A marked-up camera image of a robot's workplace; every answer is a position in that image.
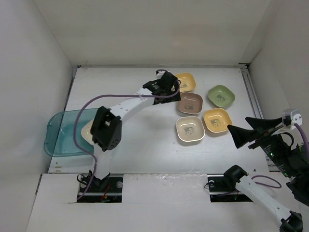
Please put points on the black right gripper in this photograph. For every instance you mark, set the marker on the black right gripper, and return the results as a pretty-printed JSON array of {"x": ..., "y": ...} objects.
[{"x": 240, "y": 136}]

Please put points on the brown panda plate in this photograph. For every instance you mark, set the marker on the brown panda plate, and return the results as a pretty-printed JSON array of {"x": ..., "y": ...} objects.
[{"x": 190, "y": 103}]

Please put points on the aluminium rail frame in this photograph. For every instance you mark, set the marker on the aluminium rail frame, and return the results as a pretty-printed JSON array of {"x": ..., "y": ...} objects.
[{"x": 93, "y": 80}]

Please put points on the cream panda plate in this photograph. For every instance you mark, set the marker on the cream panda plate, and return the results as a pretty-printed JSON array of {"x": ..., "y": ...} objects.
[
  {"x": 190, "y": 130},
  {"x": 86, "y": 132}
]

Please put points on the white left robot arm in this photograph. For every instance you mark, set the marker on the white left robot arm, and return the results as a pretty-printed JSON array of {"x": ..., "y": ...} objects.
[{"x": 106, "y": 129}]

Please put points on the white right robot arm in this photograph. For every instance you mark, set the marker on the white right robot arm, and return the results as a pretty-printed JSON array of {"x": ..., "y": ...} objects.
[{"x": 262, "y": 214}]

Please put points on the yellow panda plate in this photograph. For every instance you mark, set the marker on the yellow panda plate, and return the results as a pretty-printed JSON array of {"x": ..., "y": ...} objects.
[
  {"x": 187, "y": 82},
  {"x": 217, "y": 120}
]

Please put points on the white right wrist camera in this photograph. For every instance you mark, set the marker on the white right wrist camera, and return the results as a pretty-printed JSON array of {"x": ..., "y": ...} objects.
[{"x": 292, "y": 118}]

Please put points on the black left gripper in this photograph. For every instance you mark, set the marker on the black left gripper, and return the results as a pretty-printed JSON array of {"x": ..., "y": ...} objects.
[{"x": 169, "y": 99}]

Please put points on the teal transparent plastic bin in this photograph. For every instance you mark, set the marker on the teal transparent plastic bin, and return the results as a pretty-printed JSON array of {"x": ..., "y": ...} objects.
[{"x": 59, "y": 137}]

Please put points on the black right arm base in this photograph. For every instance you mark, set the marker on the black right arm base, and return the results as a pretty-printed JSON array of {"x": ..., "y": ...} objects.
[{"x": 222, "y": 187}]

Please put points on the green panda plate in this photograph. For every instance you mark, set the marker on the green panda plate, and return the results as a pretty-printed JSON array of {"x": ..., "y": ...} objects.
[{"x": 221, "y": 96}]

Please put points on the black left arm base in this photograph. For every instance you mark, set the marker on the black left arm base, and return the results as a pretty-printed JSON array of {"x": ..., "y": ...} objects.
[{"x": 106, "y": 190}]

